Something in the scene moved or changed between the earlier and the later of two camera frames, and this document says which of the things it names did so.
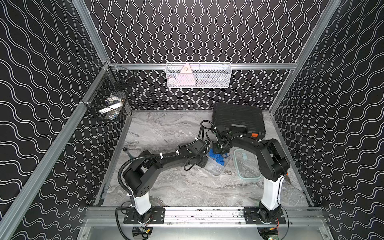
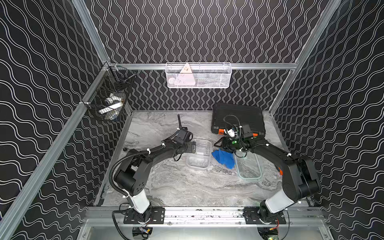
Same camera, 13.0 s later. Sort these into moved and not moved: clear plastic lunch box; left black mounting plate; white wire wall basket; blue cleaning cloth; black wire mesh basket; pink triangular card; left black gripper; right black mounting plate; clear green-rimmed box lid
Moved: clear plastic lunch box; blue cleaning cloth; left black gripper
Not moved: black wire mesh basket; left black mounting plate; clear green-rimmed box lid; right black mounting plate; pink triangular card; white wire wall basket
